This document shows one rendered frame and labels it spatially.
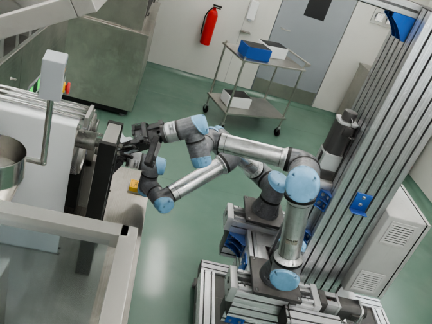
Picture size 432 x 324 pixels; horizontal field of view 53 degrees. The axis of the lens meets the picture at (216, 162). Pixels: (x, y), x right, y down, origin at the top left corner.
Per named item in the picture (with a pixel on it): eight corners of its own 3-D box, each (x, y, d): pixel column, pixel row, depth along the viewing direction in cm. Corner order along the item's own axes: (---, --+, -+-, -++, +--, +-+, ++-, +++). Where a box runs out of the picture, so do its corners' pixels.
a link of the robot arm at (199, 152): (217, 155, 168) (209, 129, 164) (209, 168, 158) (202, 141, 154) (198, 158, 170) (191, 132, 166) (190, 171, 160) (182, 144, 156)
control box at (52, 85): (67, 104, 104) (72, 65, 99) (38, 98, 102) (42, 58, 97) (70, 92, 110) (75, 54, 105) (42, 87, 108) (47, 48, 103)
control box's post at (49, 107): (45, 164, 114) (53, 96, 105) (39, 163, 114) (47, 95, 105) (47, 161, 116) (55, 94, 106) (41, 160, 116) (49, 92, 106)
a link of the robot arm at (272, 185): (270, 205, 224) (279, 184, 217) (254, 189, 232) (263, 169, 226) (285, 202, 231) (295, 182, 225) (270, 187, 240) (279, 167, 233)
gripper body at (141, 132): (136, 132, 164) (166, 124, 163) (139, 153, 162) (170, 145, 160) (129, 125, 157) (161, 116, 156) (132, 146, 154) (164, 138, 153)
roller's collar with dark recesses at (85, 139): (92, 154, 145) (94, 137, 142) (74, 150, 144) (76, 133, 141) (96, 145, 150) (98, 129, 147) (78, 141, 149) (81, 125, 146)
